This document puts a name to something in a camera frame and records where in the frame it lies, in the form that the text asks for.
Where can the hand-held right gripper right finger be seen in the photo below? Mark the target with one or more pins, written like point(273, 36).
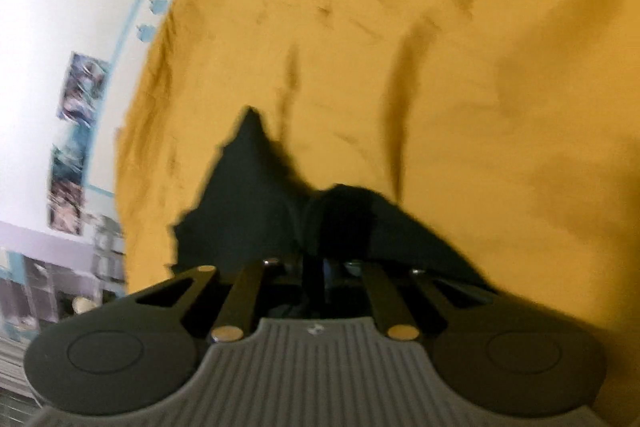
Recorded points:
point(387, 302)

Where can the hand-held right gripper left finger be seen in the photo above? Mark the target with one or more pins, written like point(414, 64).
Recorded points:
point(244, 299)

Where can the black cloth garment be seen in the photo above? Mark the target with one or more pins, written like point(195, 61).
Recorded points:
point(260, 217)

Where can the white metal rack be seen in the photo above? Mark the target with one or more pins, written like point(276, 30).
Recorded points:
point(109, 247)

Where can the white round hat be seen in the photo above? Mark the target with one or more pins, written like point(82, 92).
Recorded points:
point(83, 305)

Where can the purple shelf unit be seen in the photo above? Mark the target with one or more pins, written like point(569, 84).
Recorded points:
point(45, 277)

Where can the yellow blanket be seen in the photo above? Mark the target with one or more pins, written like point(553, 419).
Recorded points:
point(400, 67)

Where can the wall poster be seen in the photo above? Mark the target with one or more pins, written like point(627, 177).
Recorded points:
point(67, 189)
point(82, 89)

